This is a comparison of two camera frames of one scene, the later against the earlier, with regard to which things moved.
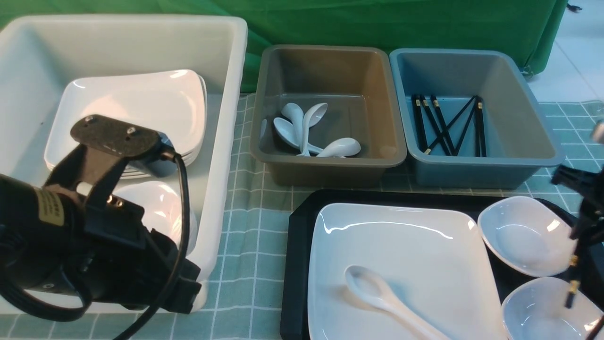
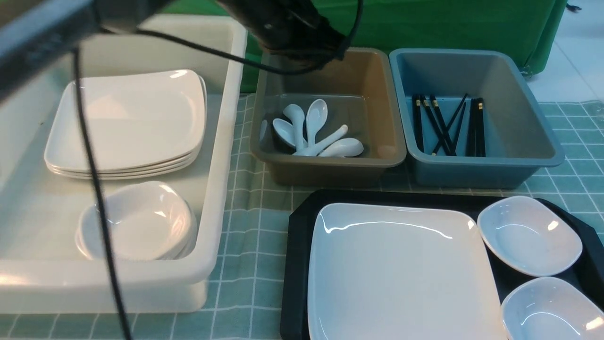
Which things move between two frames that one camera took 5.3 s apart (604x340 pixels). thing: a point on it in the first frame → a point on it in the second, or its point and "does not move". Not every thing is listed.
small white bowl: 528,237 does not move
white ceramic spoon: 367,285 → 312,151
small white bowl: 535,310 does not move
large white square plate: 432,261 does not move
